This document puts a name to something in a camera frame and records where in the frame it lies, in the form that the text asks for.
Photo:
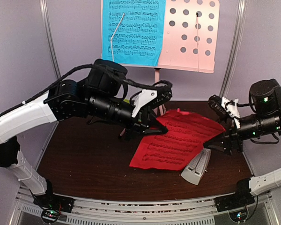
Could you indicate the right aluminium post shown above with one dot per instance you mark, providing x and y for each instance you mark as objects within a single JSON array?
[{"x": 236, "y": 43}]

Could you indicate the pink music stand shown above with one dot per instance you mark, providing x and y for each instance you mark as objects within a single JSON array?
[{"x": 189, "y": 36}]

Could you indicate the red paper sheet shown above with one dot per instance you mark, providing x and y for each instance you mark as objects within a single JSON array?
[{"x": 187, "y": 131}]

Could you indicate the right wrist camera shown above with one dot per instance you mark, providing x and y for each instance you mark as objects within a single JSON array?
[{"x": 225, "y": 108}]

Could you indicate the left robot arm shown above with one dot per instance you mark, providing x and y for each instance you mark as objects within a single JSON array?
[{"x": 101, "y": 90}]

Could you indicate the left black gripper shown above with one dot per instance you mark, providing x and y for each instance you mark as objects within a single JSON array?
[{"x": 146, "y": 116}]

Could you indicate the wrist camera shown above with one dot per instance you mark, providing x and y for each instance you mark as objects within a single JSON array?
[
  {"x": 225, "y": 108},
  {"x": 153, "y": 96}
]

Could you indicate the left aluminium post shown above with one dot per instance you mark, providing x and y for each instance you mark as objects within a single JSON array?
[{"x": 49, "y": 35}]

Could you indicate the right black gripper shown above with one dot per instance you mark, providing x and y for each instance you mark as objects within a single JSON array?
[{"x": 228, "y": 140}]

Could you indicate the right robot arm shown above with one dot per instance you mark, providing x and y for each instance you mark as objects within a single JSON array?
[{"x": 265, "y": 102}]

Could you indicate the blue paper sheet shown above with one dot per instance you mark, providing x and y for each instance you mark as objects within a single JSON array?
[{"x": 132, "y": 31}]

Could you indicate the aluminium post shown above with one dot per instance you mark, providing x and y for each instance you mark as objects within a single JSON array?
[
  {"x": 49, "y": 35},
  {"x": 236, "y": 43}
]

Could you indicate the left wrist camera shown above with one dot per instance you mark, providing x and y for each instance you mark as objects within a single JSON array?
[{"x": 153, "y": 96}]

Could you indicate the white metronome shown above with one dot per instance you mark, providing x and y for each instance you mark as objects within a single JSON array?
[{"x": 195, "y": 170}]

